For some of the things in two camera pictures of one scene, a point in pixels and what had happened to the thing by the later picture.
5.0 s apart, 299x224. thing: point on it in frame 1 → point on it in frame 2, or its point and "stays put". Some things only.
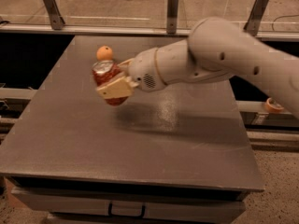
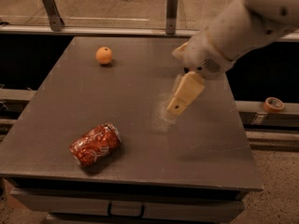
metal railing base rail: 129,31 stays put
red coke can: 103,71 → 96,145
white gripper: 144,68 → 202,55
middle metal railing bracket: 172,12 stays put
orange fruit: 104,52 stays put
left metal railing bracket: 56,21 stays put
